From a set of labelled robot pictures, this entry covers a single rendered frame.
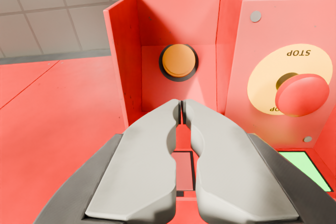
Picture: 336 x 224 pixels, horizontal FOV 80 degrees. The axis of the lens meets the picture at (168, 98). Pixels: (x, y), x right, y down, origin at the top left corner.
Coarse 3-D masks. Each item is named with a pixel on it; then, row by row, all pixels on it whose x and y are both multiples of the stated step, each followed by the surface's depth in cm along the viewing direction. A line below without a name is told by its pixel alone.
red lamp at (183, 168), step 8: (176, 152) 22; (184, 152) 22; (176, 160) 22; (184, 160) 21; (176, 168) 21; (184, 168) 21; (176, 176) 20; (184, 176) 20; (176, 184) 19; (184, 184) 19; (192, 184) 19
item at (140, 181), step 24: (144, 120) 10; (168, 120) 10; (120, 144) 9; (144, 144) 9; (168, 144) 10; (120, 168) 8; (144, 168) 7; (168, 168) 7; (96, 192) 7; (120, 192) 7; (144, 192) 7; (168, 192) 7; (96, 216) 6; (120, 216) 6; (144, 216) 6; (168, 216) 7
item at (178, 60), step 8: (168, 48) 23; (176, 48) 23; (184, 48) 23; (168, 56) 23; (176, 56) 23; (184, 56) 23; (192, 56) 23; (168, 64) 23; (176, 64) 23; (184, 64) 23; (192, 64) 23; (168, 72) 23; (176, 72) 23; (184, 72) 23
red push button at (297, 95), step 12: (288, 72) 18; (276, 84) 18; (288, 84) 16; (300, 84) 15; (312, 84) 15; (324, 84) 15; (276, 96) 16; (288, 96) 16; (300, 96) 16; (312, 96) 16; (324, 96) 16; (288, 108) 16; (300, 108) 16; (312, 108) 16
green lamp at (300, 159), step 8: (280, 152) 22; (288, 152) 22; (296, 152) 22; (296, 160) 21; (304, 160) 21; (304, 168) 20; (312, 168) 20; (312, 176) 19; (320, 176) 19; (320, 184) 19
